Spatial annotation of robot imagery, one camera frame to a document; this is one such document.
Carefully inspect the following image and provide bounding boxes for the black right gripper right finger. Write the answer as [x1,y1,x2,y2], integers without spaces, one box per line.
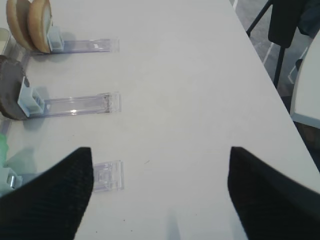
[227,146,320,240]

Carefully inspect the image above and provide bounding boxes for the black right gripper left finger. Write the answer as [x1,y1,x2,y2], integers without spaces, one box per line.
[0,147,94,240]

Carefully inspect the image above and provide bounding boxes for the clear lettuce rack with pusher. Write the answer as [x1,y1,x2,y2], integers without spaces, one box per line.
[0,160,124,196]

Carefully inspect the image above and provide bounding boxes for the upright green lettuce leaf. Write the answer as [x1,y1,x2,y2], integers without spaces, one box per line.
[0,133,12,198]

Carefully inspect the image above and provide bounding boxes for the upright brown meat patty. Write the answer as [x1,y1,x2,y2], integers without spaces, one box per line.
[0,55,27,121]

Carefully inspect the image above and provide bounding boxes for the clear patty rack with pusher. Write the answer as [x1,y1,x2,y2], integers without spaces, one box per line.
[17,76,122,119]

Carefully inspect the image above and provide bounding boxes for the white chair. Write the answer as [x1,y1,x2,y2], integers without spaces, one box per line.
[290,33,320,129]

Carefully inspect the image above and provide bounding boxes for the clear bun rack with pusher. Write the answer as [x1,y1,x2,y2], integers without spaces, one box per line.
[4,24,120,57]

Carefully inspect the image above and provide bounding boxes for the white serving tray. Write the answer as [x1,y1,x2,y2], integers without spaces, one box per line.
[0,27,11,53]

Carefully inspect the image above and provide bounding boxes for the black stool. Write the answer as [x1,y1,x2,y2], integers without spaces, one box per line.
[246,0,320,87]

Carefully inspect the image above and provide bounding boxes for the near bun half in rack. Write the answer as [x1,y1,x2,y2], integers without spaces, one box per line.
[27,0,52,53]

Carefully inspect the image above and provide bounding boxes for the bun half in rack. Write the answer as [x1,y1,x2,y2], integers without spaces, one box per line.
[27,0,52,53]
[6,0,36,51]

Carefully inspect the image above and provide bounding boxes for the far bun half in rack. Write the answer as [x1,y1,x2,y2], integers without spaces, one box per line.
[6,0,36,51]

